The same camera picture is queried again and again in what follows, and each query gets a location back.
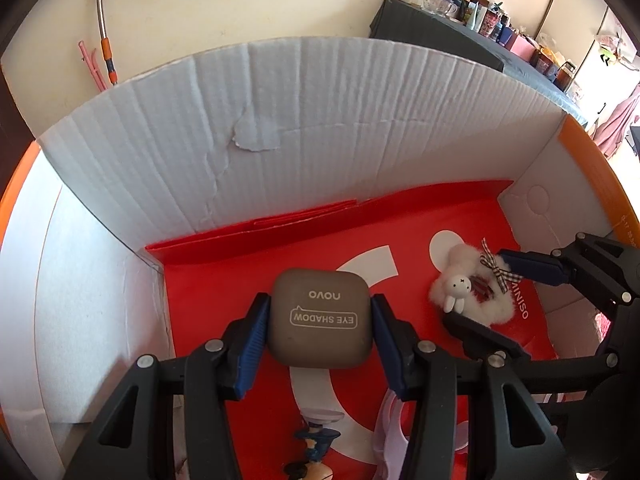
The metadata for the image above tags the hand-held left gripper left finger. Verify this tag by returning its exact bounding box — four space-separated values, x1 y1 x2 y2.
64 292 273 480

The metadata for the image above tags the white fluffy rabbit scrunchie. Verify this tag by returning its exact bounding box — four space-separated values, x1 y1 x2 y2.
429 240 523 325

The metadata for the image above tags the pink plastic hanger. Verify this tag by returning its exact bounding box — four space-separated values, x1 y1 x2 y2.
77 40 108 93

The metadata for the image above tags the row of bottles and jars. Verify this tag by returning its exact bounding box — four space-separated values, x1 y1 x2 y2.
400 0 581 91

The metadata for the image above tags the dark cloth covered table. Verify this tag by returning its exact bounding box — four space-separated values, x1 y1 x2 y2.
370 0 588 126

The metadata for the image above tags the red paper bag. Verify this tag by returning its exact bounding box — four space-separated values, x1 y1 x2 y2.
145 178 558 480

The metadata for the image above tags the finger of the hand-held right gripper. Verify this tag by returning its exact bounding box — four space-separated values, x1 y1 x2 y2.
497 232 640 361
444 312 623 401

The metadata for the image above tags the orange-tipped mop pole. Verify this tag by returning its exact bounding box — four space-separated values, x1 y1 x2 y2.
92 0 121 86

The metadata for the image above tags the taupe eye shadow case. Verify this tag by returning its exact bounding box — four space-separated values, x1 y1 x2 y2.
267 268 375 370

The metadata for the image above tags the pink garment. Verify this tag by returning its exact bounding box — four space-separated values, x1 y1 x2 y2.
595 85 640 158

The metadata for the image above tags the small doll figurine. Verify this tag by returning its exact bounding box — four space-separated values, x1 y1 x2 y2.
284 412 346 480

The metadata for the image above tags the lavender plastic clip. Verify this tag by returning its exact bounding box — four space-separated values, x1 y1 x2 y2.
372 392 471 480

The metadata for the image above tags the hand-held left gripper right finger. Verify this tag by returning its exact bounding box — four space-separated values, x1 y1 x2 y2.
370 294 571 480

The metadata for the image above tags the white cardboard box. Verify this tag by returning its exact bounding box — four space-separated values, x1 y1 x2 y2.
0 35 640 480

